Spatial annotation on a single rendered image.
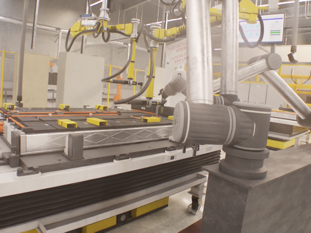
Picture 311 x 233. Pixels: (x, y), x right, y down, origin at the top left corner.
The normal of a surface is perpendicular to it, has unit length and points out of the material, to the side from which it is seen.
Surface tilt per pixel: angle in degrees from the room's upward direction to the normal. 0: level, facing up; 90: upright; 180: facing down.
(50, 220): 90
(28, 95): 90
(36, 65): 90
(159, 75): 90
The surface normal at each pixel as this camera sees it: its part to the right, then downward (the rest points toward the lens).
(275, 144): -0.71, 0.01
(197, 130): 0.08, 0.28
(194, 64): -0.47, -0.25
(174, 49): -0.34, 0.07
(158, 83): 0.70, 0.13
